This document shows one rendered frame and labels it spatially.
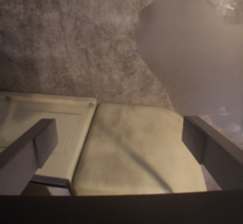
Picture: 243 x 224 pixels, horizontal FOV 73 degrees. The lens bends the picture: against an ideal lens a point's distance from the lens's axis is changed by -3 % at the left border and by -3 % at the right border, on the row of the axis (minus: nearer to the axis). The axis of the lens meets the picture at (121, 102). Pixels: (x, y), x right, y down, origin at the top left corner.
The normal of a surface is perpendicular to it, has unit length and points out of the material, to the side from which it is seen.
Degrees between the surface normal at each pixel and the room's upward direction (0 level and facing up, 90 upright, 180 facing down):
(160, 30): 0
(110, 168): 90
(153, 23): 0
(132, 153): 90
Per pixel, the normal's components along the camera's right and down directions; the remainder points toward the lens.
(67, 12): -0.11, 0.62
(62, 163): 0.00, -0.78
